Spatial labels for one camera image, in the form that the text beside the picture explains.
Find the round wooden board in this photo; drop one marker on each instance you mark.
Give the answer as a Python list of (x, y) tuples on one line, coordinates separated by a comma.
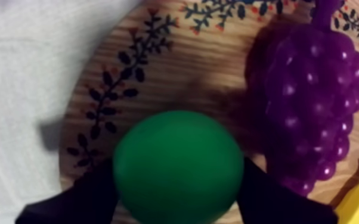
[(182, 68)]

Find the purple toy grapes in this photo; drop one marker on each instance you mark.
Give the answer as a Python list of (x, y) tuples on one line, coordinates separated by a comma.
[(311, 94)]

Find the green toy pear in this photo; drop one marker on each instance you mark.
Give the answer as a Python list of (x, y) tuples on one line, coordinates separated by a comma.
[(176, 169)]

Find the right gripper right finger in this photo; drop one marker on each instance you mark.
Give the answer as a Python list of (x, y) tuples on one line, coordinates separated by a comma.
[(273, 203)]

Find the yellow toy banana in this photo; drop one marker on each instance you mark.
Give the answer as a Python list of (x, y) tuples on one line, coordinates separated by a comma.
[(356, 203)]

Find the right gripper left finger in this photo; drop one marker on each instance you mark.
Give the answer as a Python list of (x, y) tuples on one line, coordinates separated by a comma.
[(85, 203)]

